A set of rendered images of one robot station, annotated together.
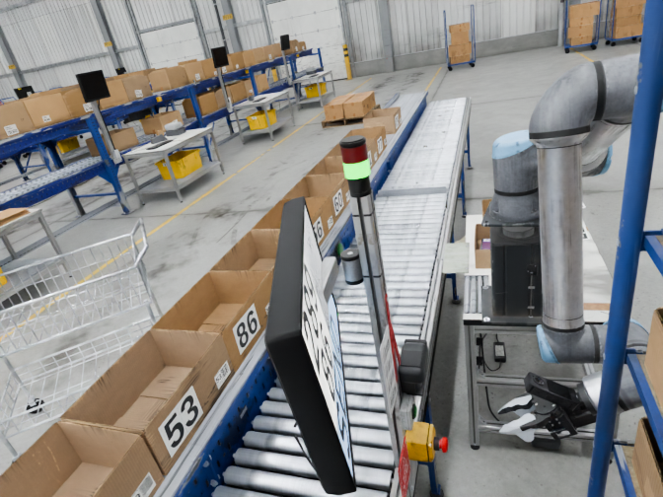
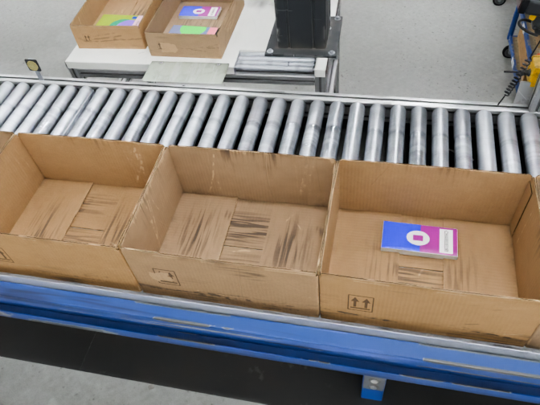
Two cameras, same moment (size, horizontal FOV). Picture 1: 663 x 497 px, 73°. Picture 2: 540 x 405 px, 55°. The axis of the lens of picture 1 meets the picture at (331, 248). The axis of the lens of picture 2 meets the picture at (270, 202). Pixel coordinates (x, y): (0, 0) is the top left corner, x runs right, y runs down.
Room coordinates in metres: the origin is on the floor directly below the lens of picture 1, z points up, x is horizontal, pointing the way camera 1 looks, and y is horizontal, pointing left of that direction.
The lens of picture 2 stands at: (1.78, 1.00, 1.85)
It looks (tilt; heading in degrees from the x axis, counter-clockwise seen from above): 50 degrees down; 266
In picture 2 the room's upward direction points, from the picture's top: 8 degrees counter-clockwise
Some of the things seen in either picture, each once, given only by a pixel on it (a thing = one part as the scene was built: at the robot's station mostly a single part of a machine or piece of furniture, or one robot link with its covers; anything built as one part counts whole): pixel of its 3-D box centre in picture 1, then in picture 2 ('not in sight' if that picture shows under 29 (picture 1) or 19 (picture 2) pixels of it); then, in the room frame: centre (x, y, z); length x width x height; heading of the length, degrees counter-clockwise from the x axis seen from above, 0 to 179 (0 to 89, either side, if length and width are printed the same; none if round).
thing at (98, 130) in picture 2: (394, 243); (92, 139); (2.22, -0.35, 0.72); 0.52 x 0.05 x 0.05; 68
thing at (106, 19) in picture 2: not in sight; (119, 26); (2.12, -0.92, 0.79); 0.19 x 0.14 x 0.02; 157
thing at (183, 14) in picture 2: not in sight; (200, 13); (1.80, -0.96, 0.76); 0.16 x 0.07 x 0.02; 158
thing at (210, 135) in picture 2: (380, 279); (205, 149); (1.86, -0.21, 0.72); 0.52 x 0.05 x 0.05; 68
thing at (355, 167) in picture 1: (355, 160); not in sight; (0.84, -0.08, 1.62); 0.05 x 0.05 x 0.06
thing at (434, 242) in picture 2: not in sight; (419, 239); (1.42, 0.40, 0.89); 0.16 x 0.07 x 0.02; 157
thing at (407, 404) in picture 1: (408, 410); not in sight; (0.83, -0.11, 0.95); 0.07 x 0.03 x 0.07; 158
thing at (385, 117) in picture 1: (383, 121); not in sight; (4.34, -0.73, 0.96); 0.39 x 0.29 x 0.17; 158
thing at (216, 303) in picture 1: (220, 316); (425, 247); (1.44, 0.46, 0.96); 0.39 x 0.29 x 0.17; 158
